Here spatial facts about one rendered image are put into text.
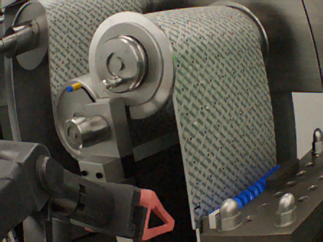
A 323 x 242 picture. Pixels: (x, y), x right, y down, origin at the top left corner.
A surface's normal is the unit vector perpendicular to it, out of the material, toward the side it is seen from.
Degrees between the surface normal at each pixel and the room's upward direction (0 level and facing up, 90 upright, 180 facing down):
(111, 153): 90
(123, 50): 90
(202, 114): 90
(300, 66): 90
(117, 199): 58
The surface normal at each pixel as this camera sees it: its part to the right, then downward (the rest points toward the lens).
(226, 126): 0.76, 0.00
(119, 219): -0.63, -0.30
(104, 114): -0.63, 0.25
